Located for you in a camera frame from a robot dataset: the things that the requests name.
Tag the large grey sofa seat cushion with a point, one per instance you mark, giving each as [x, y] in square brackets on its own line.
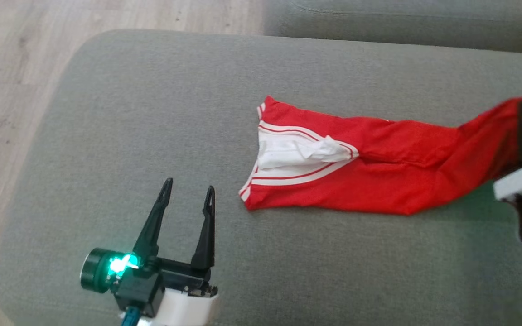
[152, 113]

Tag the medium grey sofa seat cushion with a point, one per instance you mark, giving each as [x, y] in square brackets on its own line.
[401, 22]

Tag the red jersey with white stripes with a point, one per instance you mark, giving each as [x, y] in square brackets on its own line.
[379, 172]

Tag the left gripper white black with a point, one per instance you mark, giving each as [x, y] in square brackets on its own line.
[138, 285]

